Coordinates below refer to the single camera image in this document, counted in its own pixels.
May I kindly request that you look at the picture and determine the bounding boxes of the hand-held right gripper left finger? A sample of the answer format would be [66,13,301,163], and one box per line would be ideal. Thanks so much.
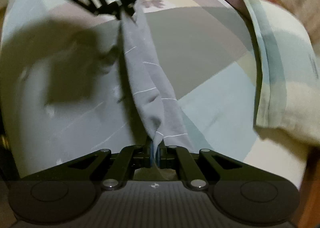
[67,141,154,191]

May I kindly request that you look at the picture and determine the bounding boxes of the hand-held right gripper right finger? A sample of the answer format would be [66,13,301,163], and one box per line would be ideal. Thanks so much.
[155,141,243,191]

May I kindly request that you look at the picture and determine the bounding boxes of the grey striped pajama shorts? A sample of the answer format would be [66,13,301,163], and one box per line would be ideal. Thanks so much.
[5,0,195,181]

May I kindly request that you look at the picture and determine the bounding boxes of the patchwork bed sheet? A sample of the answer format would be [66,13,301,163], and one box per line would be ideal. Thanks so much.
[0,0,300,188]

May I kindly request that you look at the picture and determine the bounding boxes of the checked pillow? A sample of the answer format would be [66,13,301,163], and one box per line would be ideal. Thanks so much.
[244,0,320,151]

